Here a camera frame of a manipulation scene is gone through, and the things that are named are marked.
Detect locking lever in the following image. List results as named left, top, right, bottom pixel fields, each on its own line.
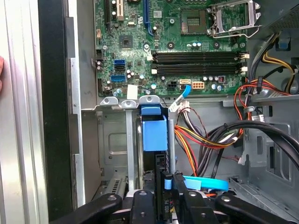
left=211, top=24, right=263, bottom=39

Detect hard disk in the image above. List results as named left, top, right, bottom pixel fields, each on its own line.
left=139, top=104, right=175, bottom=180

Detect black expansion slot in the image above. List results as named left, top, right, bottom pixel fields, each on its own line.
left=104, top=0, right=112, bottom=32

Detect metal disk bay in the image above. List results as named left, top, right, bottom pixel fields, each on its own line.
left=80, top=94, right=178, bottom=196

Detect black open PC case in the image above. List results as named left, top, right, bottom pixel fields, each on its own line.
left=38, top=0, right=299, bottom=224

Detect yellow black power wires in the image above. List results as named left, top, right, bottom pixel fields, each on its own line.
left=253, top=32, right=299, bottom=94

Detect black RAM slot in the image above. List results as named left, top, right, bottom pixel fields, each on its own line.
left=151, top=51, right=249, bottom=58
left=151, top=64, right=248, bottom=70
left=151, top=56, right=249, bottom=63
left=151, top=69, right=248, bottom=76

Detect blue SATA data wire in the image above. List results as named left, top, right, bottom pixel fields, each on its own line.
left=164, top=84, right=230, bottom=191

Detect green motherboard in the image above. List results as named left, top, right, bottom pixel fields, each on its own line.
left=94, top=0, right=249, bottom=98

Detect white paper label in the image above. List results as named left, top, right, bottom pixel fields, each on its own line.
left=127, top=84, right=138, bottom=100

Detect metal optical drive cage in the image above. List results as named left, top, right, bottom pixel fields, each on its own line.
left=221, top=92, right=299, bottom=224

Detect thick black cable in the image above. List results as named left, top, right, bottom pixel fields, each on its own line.
left=203, top=120, right=299, bottom=178

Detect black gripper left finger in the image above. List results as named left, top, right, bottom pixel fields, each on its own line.
left=50, top=172, right=174, bottom=224

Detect metal socket cover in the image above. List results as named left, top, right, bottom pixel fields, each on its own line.
left=207, top=0, right=263, bottom=38

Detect person's bare hand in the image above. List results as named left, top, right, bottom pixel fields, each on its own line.
left=0, top=56, right=5, bottom=93

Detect white expansion slot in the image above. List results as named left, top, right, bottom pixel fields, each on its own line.
left=117, top=0, right=124, bottom=22

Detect CPU socket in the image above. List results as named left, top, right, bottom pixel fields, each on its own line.
left=179, top=8, right=208, bottom=35

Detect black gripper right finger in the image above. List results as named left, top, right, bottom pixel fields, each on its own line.
left=173, top=171, right=292, bottom=224

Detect blue expansion slot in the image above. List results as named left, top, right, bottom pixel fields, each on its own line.
left=143, top=0, right=155, bottom=36

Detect grey power supply unit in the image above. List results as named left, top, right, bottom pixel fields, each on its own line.
left=263, top=0, right=299, bottom=35

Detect orange red wire bundle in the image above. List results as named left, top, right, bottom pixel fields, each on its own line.
left=174, top=79, right=292, bottom=178

